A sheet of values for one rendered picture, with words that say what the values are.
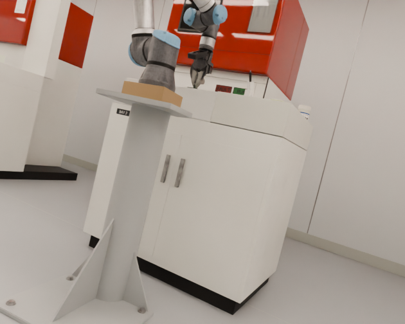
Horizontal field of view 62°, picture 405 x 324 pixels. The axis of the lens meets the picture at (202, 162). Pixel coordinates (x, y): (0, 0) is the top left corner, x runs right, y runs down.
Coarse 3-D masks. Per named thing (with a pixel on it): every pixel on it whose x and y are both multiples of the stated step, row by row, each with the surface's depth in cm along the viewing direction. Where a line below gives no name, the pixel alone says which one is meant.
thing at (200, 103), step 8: (128, 80) 180; (136, 80) 178; (176, 88) 166; (184, 88) 164; (192, 88) 162; (184, 96) 164; (192, 96) 162; (200, 96) 160; (208, 96) 158; (216, 96) 156; (184, 104) 164; (192, 104) 162; (200, 104) 160; (208, 104) 158; (192, 112) 161; (200, 112) 159; (208, 112) 158; (208, 120) 157
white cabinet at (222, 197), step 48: (192, 144) 160; (240, 144) 149; (288, 144) 153; (96, 192) 184; (192, 192) 158; (240, 192) 148; (288, 192) 178; (96, 240) 188; (144, 240) 168; (192, 240) 157; (240, 240) 146; (192, 288) 160; (240, 288) 145
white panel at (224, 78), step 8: (176, 72) 241; (184, 72) 238; (216, 72) 227; (224, 72) 224; (232, 72) 222; (176, 80) 241; (184, 80) 237; (208, 80) 229; (216, 80) 226; (224, 80) 224; (232, 80) 221; (240, 80) 219; (248, 80) 216; (256, 80) 214; (264, 80) 212; (200, 88) 232; (208, 88) 229; (232, 88) 221; (240, 88) 218; (256, 88) 213; (264, 88) 211; (256, 96) 213
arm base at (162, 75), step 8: (152, 64) 131; (160, 64) 130; (168, 64) 132; (144, 72) 132; (152, 72) 130; (160, 72) 130; (168, 72) 132; (144, 80) 130; (152, 80) 129; (160, 80) 131; (168, 80) 131; (168, 88) 131
